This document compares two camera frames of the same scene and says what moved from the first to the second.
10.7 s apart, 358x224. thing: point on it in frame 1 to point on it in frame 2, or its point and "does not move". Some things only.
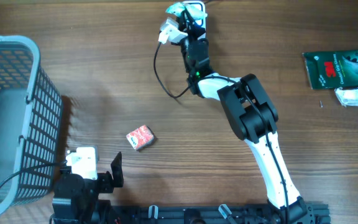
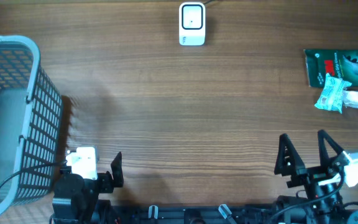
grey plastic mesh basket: x=21 y=127 does not move
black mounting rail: x=311 y=213 does not move
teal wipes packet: x=177 y=9 to x=331 y=97
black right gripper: x=189 y=26 to x=298 y=165
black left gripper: x=107 y=184 does not move
